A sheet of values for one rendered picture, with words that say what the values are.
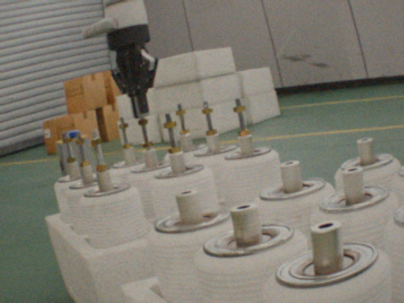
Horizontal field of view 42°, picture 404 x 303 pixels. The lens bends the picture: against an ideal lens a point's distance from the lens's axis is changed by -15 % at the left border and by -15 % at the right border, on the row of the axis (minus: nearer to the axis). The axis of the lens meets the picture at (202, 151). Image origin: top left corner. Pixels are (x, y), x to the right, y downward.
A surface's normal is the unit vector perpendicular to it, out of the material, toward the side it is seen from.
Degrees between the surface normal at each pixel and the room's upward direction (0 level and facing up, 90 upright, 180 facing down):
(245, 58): 90
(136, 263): 90
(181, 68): 90
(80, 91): 90
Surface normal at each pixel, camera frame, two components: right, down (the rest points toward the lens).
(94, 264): 0.41, 0.04
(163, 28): -0.62, 0.22
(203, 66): 0.77, -0.07
